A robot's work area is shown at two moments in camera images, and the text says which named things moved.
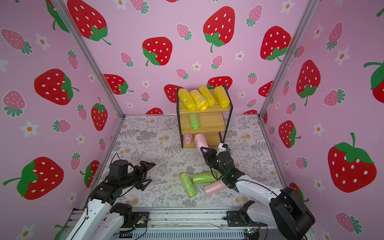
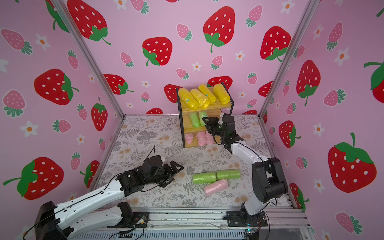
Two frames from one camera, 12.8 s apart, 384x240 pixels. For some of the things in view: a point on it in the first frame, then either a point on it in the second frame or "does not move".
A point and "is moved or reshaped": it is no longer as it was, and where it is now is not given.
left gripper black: x=142 y=173 → x=174 y=171
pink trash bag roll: x=211 y=189 does not move
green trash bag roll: x=194 y=121 does not move
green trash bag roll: x=188 y=185 → x=202 y=114
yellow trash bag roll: x=221 y=96 is moved or reshaped
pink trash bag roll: x=188 y=138 does not move
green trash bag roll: x=206 y=177 does not move
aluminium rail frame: x=181 y=225 does not move
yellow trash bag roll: x=186 y=98 does not move
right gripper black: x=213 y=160 → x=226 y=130
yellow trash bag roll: x=201 y=102 does not move
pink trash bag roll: x=200 y=141 → x=209 y=138
